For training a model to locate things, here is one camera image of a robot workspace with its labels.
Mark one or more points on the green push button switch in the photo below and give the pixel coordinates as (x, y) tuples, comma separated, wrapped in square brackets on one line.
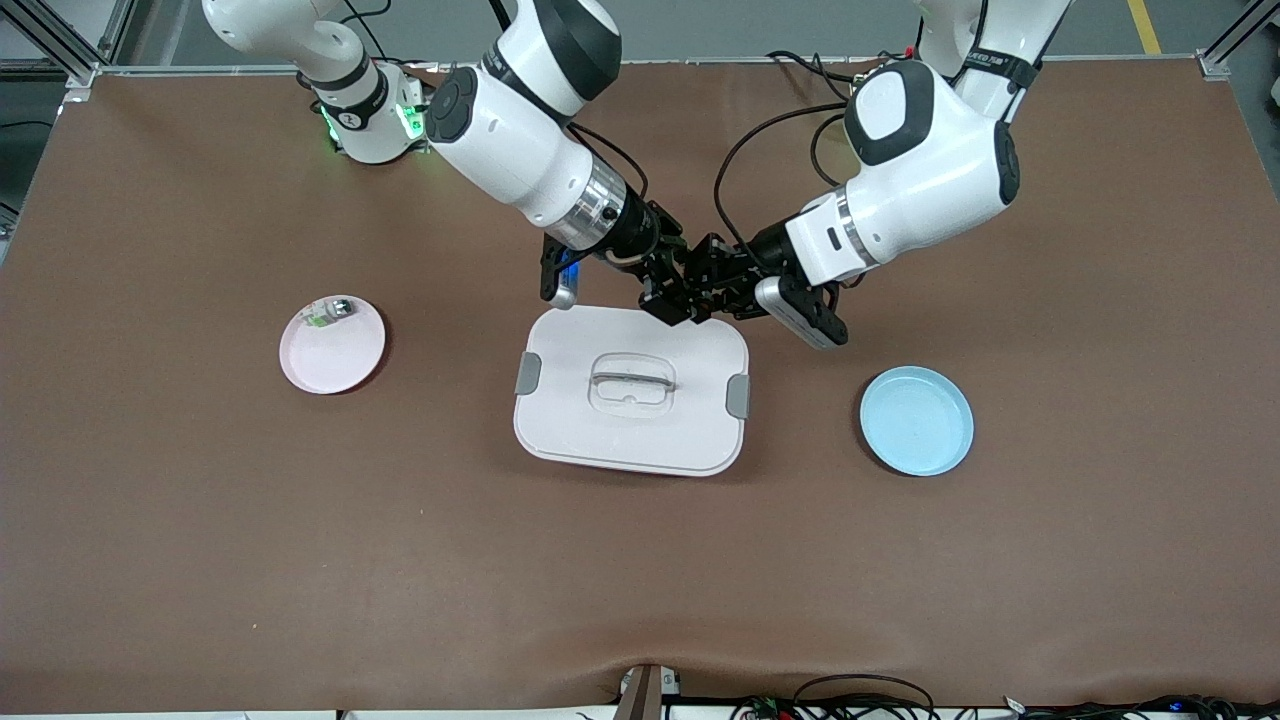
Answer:
[(330, 312)]

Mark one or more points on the grey metal bracket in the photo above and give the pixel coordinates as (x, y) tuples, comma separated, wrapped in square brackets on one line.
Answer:
[(648, 695)]

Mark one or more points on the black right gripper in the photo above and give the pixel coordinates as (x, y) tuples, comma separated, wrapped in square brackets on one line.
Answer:
[(636, 232)]

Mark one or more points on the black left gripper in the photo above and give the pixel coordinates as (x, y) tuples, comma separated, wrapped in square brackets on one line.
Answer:
[(766, 247)]

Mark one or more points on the aluminium frame profile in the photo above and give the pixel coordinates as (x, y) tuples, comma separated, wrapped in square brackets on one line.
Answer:
[(1225, 55), (85, 45)]

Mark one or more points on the white lidded plastic box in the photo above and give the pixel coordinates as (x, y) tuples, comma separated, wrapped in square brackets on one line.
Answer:
[(600, 440)]

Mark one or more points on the pink round plate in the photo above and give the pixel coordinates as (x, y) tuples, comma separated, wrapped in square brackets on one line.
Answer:
[(340, 360)]

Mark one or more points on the brown table cover mat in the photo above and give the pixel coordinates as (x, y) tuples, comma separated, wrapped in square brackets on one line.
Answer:
[(640, 580)]

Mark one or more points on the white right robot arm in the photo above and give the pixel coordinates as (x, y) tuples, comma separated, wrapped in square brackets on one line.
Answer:
[(510, 140)]

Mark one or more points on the light blue round plate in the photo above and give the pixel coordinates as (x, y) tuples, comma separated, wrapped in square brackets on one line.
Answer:
[(915, 420)]

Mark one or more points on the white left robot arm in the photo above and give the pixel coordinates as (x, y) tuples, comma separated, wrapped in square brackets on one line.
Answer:
[(930, 170)]

